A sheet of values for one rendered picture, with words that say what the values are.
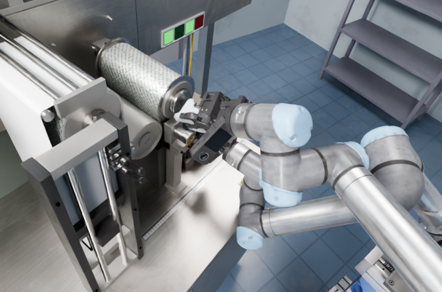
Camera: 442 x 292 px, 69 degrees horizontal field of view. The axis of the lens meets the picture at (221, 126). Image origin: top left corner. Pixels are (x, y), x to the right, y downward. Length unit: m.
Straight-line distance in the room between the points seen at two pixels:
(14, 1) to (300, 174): 0.75
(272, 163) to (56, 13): 0.68
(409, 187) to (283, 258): 1.36
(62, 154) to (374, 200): 0.51
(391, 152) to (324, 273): 1.37
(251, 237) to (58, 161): 0.55
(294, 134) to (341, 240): 1.76
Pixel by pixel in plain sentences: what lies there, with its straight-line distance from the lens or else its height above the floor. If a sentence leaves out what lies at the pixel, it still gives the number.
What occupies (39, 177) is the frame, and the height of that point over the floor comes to 1.44.
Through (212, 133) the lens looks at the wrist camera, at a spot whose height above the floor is 1.35.
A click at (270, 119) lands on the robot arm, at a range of 0.58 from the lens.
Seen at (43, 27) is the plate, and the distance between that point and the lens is 0.98.
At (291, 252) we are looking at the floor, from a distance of 2.13.
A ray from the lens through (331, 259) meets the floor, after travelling 2.20.
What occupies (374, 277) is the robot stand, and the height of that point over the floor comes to 0.73.
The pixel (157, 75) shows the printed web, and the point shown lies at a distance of 0.90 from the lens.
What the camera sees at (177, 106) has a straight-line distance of 0.89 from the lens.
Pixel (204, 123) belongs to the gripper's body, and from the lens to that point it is 0.71.
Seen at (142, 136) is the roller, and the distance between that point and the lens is 0.89.
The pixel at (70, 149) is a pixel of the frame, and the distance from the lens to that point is 0.56.
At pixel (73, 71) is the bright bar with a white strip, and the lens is 0.69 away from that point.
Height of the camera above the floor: 1.85
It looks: 45 degrees down
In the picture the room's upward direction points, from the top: 9 degrees clockwise
